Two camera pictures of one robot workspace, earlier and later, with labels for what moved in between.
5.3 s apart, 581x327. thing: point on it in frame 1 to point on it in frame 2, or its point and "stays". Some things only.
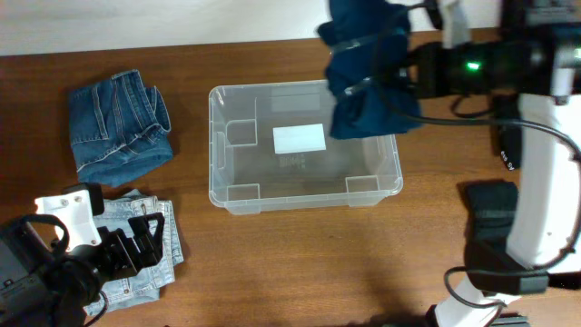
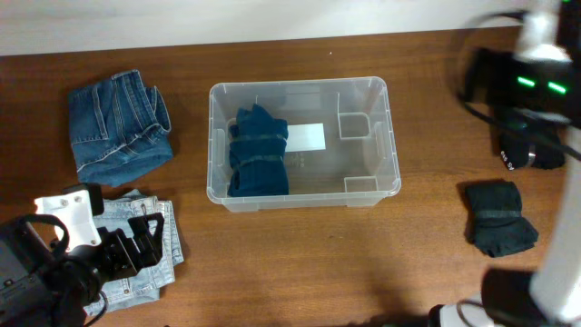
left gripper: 151,244 stays
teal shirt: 367,70 to 258,154
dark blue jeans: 119,129 stays
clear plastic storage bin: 270,146 stays
